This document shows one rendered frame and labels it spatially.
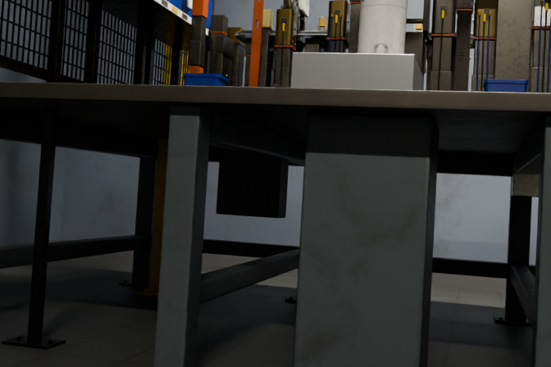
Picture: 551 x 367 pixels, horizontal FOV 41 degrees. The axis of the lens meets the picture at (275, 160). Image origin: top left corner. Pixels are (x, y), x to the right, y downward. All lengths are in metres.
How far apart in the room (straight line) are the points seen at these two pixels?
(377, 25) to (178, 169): 0.61
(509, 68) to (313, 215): 0.72
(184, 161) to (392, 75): 0.53
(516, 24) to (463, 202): 2.09
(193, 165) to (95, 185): 2.98
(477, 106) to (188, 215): 0.71
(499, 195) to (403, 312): 2.43
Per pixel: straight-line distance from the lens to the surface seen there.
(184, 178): 1.77
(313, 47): 2.52
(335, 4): 2.36
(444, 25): 2.29
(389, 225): 1.75
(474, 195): 4.13
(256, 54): 2.45
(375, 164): 1.75
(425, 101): 1.61
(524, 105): 1.61
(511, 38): 2.16
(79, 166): 4.78
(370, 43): 1.89
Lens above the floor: 0.47
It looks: 2 degrees up
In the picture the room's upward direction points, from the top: 3 degrees clockwise
